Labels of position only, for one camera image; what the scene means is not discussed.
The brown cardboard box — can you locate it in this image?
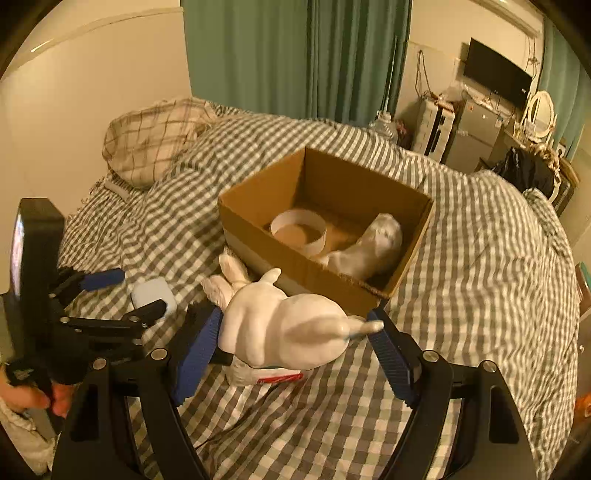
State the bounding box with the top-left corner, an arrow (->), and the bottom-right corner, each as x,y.
217,146 -> 435,318

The black wall television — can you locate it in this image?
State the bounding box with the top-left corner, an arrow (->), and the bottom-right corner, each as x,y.
462,38 -> 533,111

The black bag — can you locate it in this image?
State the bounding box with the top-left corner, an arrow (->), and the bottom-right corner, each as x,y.
492,146 -> 556,198

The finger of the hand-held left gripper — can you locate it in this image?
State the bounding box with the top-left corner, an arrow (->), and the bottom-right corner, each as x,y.
48,268 -> 126,297
60,298 -> 168,341

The clear water bottle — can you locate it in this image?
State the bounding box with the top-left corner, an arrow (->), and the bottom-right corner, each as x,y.
368,110 -> 399,147

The grey white plush toy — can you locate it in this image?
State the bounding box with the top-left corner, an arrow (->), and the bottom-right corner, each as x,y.
318,213 -> 404,281

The wide green curtain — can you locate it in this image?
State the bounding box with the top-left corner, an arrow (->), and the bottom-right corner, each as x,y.
181,0 -> 413,126

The narrow green curtain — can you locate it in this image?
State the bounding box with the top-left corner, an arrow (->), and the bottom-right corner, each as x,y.
537,22 -> 585,158

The person's left hand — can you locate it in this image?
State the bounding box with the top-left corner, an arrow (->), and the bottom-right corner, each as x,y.
0,364 -> 77,420

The white plush rabbit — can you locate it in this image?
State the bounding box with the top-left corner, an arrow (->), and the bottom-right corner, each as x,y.
200,251 -> 385,387

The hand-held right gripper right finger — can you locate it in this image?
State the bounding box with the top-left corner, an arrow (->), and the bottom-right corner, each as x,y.
367,307 -> 539,480

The grey comb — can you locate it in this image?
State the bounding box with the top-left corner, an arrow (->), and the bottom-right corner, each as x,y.
103,177 -> 131,202

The white stacked appliance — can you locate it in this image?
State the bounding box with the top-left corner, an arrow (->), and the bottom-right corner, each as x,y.
410,96 -> 456,161

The white oval mirror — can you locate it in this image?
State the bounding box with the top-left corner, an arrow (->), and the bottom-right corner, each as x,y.
523,90 -> 555,145

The silver refrigerator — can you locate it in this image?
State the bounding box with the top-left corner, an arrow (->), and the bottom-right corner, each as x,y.
441,98 -> 505,172

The plaid pillow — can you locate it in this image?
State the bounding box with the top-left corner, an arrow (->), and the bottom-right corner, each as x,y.
102,97 -> 219,188

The white round container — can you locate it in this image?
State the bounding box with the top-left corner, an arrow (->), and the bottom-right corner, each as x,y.
270,209 -> 328,255

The white earbuds case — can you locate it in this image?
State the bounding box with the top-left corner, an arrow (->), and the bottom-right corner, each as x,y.
130,275 -> 178,320

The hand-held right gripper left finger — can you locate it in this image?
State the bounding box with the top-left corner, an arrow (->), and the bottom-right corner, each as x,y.
51,305 -> 227,480

